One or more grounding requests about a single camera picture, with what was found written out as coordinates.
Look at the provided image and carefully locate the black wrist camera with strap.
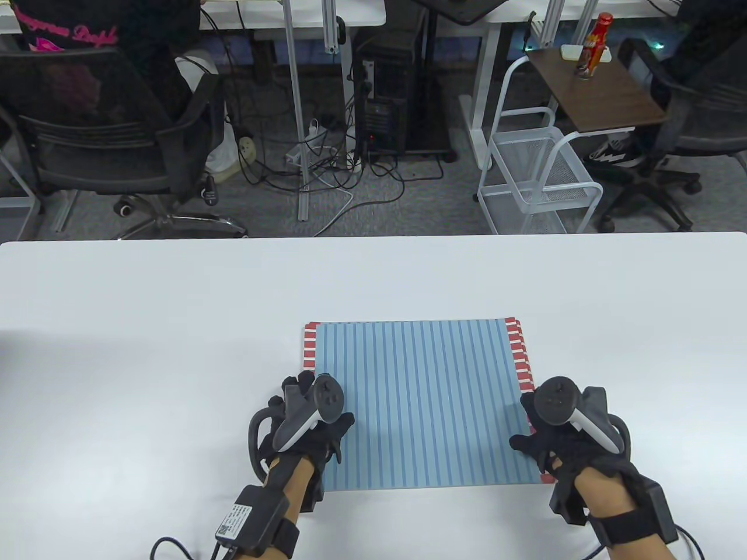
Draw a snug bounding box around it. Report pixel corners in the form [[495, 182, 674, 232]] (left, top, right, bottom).
[[215, 485, 301, 559], [589, 467, 679, 549]]

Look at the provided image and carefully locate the person's right forearm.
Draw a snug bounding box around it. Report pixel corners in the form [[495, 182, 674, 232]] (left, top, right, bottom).
[[575, 467, 672, 560]]

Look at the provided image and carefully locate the black mesh office chair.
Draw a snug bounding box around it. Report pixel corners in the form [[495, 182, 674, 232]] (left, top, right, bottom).
[[0, 44, 249, 240], [595, 38, 747, 233]]

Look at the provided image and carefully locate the white power strip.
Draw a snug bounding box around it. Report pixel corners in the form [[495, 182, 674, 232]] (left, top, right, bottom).
[[285, 120, 327, 167]]

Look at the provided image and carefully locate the grey metal desk leg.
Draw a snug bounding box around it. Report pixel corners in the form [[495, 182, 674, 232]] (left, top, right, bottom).
[[0, 143, 41, 241]]

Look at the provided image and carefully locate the white desk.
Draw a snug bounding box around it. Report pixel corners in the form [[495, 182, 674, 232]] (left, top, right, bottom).
[[458, 0, 686, 170], [198, 0, 387, 31]]

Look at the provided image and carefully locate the black camera cable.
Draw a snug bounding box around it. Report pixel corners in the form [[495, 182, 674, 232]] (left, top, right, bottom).
[[152, 535, 234, 560], [674, 525, 704, 560]]

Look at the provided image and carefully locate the white wire cart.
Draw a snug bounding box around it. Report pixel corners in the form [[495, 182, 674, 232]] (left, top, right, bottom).
[[476, 55, 605, 234]]

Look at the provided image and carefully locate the aluminium frame post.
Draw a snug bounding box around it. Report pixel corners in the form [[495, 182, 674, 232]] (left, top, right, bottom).
[[540, 0, 578, 48], [323, 0, 349, 54], [283, 0, 313, 222]]

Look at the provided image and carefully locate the black glove sensor module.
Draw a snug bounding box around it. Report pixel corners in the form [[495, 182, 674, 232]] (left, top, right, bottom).
[[302, 461, 326, 514], [549, 475, 591, 527]]

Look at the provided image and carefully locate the white and black controller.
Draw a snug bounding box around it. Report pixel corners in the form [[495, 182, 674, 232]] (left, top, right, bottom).
[[534, 376, 632, 459], [248, 373, 346, 473]]

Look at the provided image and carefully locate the paper sheet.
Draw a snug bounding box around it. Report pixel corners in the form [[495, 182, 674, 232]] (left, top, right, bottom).
[[303, 318, 555, 492]]

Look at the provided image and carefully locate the person's right hand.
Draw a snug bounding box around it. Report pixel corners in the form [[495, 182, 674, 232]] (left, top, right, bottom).
[[509, 391, 632, 486]]

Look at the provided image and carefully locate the tangle of floor cables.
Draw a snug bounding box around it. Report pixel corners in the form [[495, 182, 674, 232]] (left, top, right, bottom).
[[225, 105, 444, 237]]

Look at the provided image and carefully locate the black computer tower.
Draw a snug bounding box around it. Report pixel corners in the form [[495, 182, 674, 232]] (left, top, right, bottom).
[[353, 29, 424, 155]]

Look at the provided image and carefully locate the brown wooden side table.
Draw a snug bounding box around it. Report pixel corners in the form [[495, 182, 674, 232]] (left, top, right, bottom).
[[528, 45, 671, 136]]

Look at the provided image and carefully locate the person's left hand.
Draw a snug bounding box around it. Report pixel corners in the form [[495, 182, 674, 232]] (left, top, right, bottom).
[[259, 370, 356, 466]]

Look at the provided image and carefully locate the red bottle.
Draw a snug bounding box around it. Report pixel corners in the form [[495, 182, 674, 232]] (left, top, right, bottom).
[[575, 13, 613, 79]]

